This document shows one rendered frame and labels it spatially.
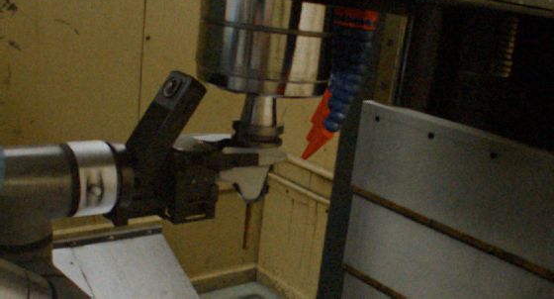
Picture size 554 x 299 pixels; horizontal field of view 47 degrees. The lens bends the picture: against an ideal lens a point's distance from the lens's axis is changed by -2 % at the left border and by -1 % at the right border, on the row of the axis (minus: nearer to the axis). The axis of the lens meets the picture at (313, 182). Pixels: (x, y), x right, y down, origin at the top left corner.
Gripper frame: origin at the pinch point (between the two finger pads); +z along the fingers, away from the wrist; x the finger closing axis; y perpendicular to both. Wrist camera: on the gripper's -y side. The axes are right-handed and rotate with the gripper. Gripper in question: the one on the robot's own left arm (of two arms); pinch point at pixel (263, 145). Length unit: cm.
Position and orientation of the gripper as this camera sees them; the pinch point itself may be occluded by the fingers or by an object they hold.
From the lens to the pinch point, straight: 79.1
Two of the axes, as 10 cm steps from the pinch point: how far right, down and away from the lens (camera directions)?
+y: -1.2, 9.5, 2.8
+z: 7.5, -1.0, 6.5
